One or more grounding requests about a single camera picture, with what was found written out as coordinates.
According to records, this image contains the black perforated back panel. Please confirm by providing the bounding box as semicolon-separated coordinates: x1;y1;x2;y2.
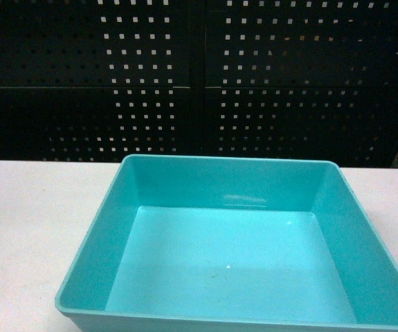
0;1;398;167

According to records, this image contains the teal plastic bin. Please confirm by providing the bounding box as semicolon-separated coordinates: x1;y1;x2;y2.
55;155;398;331

